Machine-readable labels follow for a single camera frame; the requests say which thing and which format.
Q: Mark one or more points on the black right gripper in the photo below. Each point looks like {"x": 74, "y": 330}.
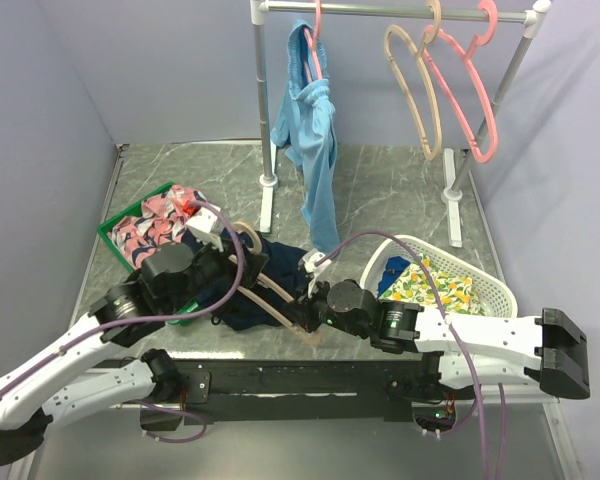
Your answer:
{"x": 300, "y": 308}

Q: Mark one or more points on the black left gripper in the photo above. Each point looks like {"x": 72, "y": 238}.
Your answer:
{"x": 250, "y": 257}

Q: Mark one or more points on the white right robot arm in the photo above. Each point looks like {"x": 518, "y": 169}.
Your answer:
{"x": 549, "y": 350}

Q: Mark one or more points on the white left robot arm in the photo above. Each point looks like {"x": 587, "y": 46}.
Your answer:
{"x": 47, "y": 392}

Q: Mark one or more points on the light blue shorts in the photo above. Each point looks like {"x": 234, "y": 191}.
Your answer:
{"x": 305, "y": 127}

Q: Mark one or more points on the pink hanger holding shorts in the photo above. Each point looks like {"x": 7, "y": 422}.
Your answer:
{"x": 316, "y": 45}

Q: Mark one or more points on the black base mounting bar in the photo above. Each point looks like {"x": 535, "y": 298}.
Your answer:
{"x": 249, "y": 390}

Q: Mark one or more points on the pink patterned garment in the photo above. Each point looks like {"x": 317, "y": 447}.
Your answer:
{"x": 135, "y": 233}

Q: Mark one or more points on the lemon print garment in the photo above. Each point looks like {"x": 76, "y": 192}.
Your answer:
{"x": 457, "y": 292}

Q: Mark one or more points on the white plastic laundry basket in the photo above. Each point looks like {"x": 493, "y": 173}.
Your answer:
{"x": 495, "y": 296}

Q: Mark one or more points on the metal clothes rack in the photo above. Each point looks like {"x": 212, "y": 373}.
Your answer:
{"x": 482, "y": 144}

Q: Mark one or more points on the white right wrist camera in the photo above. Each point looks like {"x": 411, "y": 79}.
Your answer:
{"x": 313, "y": 264}

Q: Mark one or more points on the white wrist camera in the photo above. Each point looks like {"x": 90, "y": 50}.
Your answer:
{"x": 202, "y": 228}
{"x": 313, "y": 264}

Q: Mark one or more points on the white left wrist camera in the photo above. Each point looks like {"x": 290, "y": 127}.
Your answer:
{"x": 202, "y": 228}

